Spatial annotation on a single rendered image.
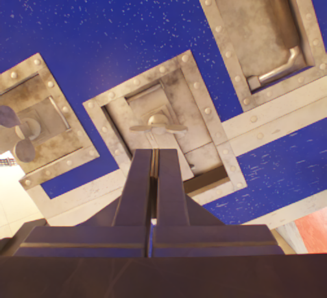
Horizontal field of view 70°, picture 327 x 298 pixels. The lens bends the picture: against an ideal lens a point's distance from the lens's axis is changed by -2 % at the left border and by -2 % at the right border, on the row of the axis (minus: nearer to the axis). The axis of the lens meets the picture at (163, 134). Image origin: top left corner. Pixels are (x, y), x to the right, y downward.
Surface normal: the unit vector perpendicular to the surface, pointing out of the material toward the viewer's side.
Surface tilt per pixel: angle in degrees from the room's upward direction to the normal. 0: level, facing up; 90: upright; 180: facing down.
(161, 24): 90
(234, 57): 90
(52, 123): 121
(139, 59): 90
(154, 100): 90
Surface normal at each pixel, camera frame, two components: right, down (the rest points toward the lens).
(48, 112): 0.47, 0.04
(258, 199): 0.00, 0.29
